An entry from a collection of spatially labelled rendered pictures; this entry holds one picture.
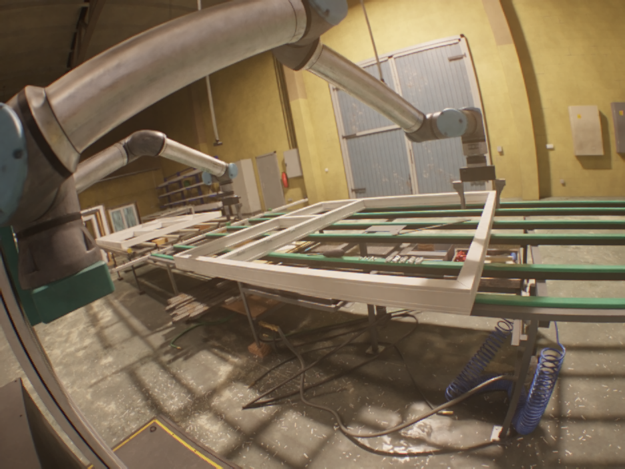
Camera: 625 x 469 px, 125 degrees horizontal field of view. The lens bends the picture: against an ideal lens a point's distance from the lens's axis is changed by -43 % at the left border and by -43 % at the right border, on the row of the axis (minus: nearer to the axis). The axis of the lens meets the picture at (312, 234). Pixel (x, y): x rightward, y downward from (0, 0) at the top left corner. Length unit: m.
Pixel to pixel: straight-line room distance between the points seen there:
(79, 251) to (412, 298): 0.72
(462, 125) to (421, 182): 6.61
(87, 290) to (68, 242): 0.09
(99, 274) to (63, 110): 0.29
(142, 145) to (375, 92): 0.99
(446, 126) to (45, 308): 1.06
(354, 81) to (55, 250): 0.76
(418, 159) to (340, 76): 6.75
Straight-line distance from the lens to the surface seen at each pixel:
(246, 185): 10.75
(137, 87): 0.41
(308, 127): 8.91
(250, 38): 0.49
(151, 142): 1.35
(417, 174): 7.52
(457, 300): 0.70
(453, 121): 0.92
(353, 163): 8.23
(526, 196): 6.90
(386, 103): 0.86
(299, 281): 0.91
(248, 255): 1.42
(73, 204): 0.59
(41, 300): 0.54
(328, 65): 0.75
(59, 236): 0.56
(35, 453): 0.80
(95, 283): 0.56
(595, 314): 0.80
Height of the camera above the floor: 1.24
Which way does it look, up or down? 13 degrees down
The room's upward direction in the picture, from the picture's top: 11 degrees counter-clockwise
